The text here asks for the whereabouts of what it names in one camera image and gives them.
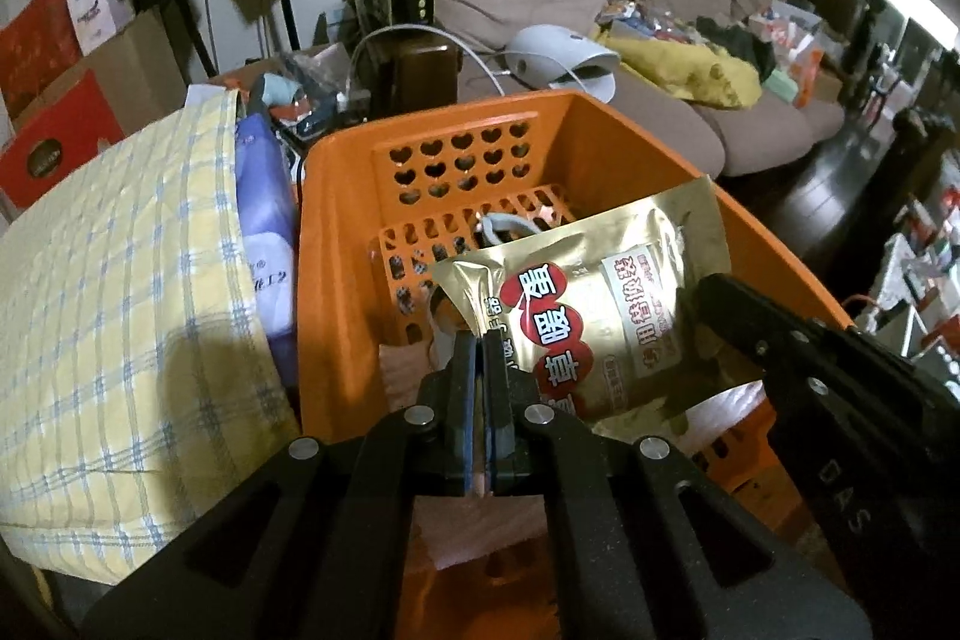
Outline purple package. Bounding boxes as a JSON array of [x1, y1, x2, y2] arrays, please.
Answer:
[[234, 111, 301, 386]]

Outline brown sofa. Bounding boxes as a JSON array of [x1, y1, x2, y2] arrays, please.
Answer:
[[341, 0, 848, 180]]

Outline white dome lamp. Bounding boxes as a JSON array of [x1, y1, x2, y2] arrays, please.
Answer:
[[506, 25, 622, 103]]

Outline red gift box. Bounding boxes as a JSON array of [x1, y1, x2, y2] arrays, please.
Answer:
[[0, 0, 87, 97]]

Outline pile of snack packets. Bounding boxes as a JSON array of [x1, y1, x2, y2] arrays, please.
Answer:
[[596, 0, 706, 45]]

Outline yellow checked tablecloth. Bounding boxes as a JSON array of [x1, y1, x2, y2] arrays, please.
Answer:
[[0, 89, 301, 585]]

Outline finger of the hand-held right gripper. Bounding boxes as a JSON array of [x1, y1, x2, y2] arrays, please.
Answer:
[[694, 272, 856, 386]]

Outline brown cardboard box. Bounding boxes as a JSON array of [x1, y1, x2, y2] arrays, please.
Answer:
[[15, 6, 192, 161]]

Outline dark garment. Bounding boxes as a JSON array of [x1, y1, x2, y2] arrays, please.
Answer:
[[694, 14, 777, 82]]

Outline white orange paper bags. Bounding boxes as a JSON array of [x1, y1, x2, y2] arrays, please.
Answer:
[[750, 0, 845, 105]]

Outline grey metal clip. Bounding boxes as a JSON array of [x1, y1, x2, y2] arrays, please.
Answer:
[[475, 207, 542, 238]]

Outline white cable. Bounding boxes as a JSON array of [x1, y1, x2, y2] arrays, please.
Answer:
[[349, 23, 601, 101]]

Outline gold snack pouch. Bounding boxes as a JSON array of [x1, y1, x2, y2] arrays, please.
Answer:
[[427, 175, 732, 438]]

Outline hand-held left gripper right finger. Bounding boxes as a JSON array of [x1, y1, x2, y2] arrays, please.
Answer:
[[480, 331, 875, 640]]

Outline black speaker stand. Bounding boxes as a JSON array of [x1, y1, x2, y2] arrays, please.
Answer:
[[270, 0, 302, 52], [172, 0, 220, 79]]

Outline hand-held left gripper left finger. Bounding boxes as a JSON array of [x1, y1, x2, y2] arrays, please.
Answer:
[[81, 329, 481, 640]]

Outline white tissue box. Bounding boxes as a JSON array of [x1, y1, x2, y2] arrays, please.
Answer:
[[66, 0, 137, 52]]

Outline yellow cloth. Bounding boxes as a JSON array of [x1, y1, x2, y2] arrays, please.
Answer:
[[600, 29, 762, 110]]

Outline orange plastic basket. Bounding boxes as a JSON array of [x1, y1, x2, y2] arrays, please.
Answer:
[[296, 89, 856, 640]]

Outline dark wooden sofa armrest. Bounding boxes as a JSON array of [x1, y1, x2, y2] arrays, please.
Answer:
[[382, 36, 462, 112]]

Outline cardboard box of clutter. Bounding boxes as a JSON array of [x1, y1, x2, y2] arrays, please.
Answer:
[[210, 44, 376, 146]]

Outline red gift box oval label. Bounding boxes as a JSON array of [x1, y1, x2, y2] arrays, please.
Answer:
[[0, 70, 127, 210]]

